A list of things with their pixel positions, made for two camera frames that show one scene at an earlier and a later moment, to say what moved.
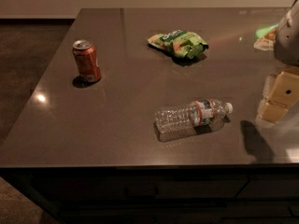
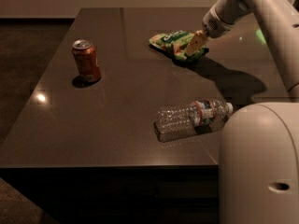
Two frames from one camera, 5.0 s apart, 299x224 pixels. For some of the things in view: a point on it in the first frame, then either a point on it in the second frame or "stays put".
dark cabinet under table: x=164 y=194 stays put
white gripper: x=288 y=37 -> x=212 y=26
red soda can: x=85 y=54 stays put
